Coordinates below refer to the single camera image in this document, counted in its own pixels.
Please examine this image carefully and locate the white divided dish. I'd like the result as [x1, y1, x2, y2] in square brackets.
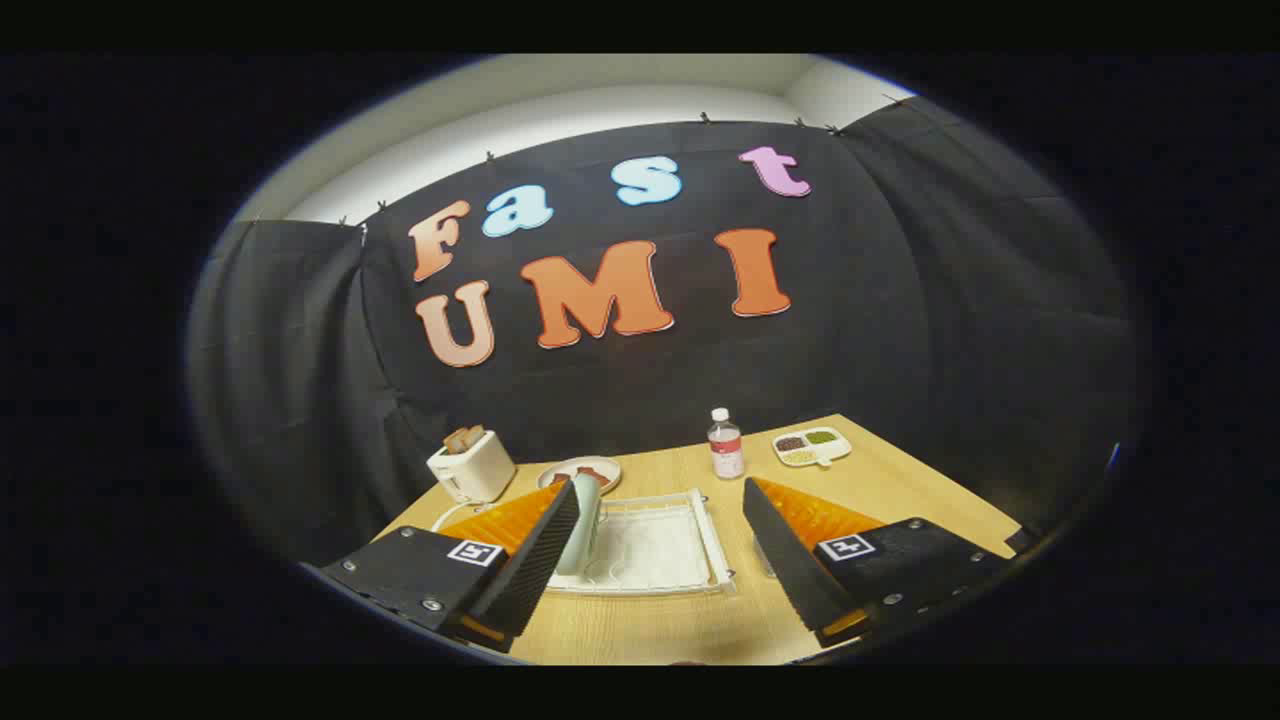
[772, 427, 853, 469]

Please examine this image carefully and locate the white dish rack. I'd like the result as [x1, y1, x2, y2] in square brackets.
[432, 488, 739, 599]

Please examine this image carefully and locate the white plate with meat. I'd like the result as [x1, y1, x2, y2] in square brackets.
[537, 456, 623, 497]

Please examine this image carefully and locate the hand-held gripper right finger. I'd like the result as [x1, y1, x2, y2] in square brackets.
[742, 476, 1013, 649]

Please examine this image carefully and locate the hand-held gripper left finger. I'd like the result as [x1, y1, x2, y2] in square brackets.
[320, 478, 583, 653]

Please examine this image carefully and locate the light green plate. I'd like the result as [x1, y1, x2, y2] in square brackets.
[553, 472, 604, 577]

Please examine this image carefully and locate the white toaster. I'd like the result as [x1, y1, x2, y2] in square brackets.
[426, 430, 518, 505]

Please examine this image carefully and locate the clear bottle with red label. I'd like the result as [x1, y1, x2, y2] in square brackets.
[707, 407, 746, 481]

